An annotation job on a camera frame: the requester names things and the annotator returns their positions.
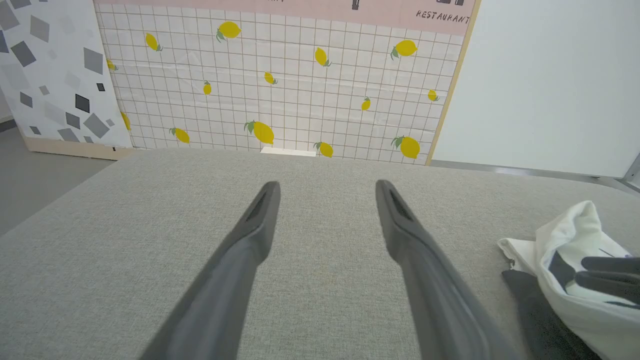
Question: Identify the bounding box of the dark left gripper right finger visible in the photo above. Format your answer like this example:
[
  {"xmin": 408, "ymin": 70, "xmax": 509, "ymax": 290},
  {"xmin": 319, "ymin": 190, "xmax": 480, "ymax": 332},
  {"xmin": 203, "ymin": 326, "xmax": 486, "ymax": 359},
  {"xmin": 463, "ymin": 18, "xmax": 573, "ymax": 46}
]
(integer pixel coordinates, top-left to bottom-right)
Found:
[{"xmin": 375, "ymin": 179, "xmax": 521, "ymax": 360}]

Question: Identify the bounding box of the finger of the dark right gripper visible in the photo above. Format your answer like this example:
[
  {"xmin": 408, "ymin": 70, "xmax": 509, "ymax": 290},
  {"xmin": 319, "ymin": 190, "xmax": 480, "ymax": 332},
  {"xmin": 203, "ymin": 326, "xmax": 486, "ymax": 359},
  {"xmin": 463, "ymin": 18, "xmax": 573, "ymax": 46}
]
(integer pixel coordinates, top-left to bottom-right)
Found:
[
  {"xmin": 581, "ymin": 256, "xmax": 640, "ymax": 275},
  {"xmin": 574, "ymin": 272, "xmax": 640, "ymax": 305}
]

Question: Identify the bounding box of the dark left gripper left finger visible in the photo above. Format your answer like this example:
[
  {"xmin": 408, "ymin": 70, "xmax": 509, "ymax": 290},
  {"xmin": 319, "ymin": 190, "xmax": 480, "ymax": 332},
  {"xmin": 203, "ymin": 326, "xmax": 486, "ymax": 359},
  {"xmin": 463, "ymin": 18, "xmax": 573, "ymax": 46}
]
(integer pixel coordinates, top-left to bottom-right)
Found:
[{"xmin": 140, "ymin": 181, "xmax": 282, "ymax": 360}]

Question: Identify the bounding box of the white garment with black trim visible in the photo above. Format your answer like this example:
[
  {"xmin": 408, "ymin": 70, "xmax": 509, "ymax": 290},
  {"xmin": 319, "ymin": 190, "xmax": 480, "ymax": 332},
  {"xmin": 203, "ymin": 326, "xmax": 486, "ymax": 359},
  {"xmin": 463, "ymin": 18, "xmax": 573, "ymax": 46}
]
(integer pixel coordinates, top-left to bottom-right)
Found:
[{"xmin": 497, "ymin": 200, "xmax": 640, "ymax": 360}]

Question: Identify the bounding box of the lemon print grid backdrop board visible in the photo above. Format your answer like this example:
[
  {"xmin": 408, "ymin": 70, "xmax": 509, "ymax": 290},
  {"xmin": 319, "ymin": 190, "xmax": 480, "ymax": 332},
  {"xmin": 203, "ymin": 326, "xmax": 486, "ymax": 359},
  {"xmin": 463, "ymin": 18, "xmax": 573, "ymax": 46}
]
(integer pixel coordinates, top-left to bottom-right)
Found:
[{"xmin": 92, "ymin": 0, "xmax": 483, "ymax": 166}]

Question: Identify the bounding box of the grey speckled backdrop board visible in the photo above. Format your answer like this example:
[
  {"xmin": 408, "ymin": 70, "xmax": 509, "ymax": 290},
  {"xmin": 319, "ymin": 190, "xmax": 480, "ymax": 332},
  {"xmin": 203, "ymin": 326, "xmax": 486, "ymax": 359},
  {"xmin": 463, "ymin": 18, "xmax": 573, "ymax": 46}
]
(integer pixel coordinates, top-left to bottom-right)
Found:
[{"xmin": 0, "ymin": 0, "xmax": 135, "ymax": 161}]

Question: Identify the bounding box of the metal floor rail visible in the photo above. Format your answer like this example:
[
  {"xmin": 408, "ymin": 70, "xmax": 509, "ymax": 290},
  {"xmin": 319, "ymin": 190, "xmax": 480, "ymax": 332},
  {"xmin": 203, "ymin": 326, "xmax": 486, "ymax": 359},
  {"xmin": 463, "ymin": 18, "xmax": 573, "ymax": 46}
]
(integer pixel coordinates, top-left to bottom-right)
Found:
[{"xmin": 429, "ymin": 152, "xmax": 640, "ymax": 193}]

